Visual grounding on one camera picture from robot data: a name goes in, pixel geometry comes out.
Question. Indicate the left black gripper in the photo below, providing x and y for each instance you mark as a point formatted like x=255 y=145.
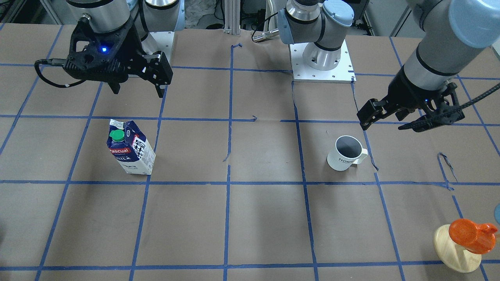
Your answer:
x=407 y=90

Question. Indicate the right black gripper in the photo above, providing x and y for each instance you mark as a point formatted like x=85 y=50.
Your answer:
x=133 y=46

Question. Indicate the white mug with grey inside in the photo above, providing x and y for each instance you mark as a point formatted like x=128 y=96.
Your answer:
x=347 y=151

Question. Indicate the blue white milk carton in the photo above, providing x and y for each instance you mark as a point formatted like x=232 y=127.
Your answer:
x=130 y=147

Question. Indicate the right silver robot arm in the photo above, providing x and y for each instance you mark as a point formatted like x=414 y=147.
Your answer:
x=148 y=15

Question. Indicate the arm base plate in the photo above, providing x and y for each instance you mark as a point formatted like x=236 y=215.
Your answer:
x=158 y=41
x=312 y=64

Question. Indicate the aluminium frame post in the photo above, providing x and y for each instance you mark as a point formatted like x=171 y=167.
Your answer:
x=232 y=17

